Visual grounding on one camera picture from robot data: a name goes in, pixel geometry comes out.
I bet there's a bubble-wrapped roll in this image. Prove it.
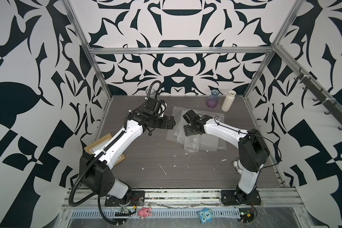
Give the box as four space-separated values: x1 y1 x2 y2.
184 135 200 153

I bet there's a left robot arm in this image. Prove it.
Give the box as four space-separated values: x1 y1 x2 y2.
68 88 176 207

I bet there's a bubble-wrapped cylinder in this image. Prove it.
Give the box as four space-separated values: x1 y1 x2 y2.
174 116 219 151

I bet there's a pink toy figure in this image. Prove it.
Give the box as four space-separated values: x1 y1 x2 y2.
137 207 152 219

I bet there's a bubble wrap around vase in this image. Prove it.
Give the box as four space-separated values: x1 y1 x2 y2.
166 106 227 153

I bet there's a white ribbed ceramic vase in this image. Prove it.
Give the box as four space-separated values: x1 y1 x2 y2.
221 90 237 112

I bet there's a wooden picture frame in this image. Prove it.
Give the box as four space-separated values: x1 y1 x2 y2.
85 134 125 166

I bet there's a left circuit board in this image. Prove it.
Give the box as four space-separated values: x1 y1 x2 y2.
114 208 137 217

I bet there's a purple blue glass vase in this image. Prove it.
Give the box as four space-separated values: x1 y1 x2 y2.
206 89 219 109

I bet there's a black hook rail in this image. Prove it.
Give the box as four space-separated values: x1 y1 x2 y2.
294 67 342 131

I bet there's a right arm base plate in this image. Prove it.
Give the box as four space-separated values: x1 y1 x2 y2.
220 190 262 206

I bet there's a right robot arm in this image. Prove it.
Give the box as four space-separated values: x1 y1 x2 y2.
183 110 270 198

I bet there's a circuit board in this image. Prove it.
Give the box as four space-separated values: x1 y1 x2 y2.
114 208 137 217
238 207 257 224

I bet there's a right circuit board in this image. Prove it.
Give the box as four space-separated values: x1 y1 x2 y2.
238 207 257 224

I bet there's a clear glass vase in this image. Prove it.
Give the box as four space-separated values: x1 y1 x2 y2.
146 87 156 99

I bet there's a blue toy figure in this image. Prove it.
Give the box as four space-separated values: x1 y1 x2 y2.
198 208 214 224

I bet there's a black corrugated cable hose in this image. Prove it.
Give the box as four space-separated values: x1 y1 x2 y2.
97 196 126 226

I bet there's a white alarm clock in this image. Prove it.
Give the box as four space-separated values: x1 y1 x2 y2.
233 160 243 174

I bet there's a white perforated cable duct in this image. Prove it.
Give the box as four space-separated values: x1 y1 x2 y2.
71 208 240 219

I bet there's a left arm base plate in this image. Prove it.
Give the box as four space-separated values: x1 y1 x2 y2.
104 190 145 207

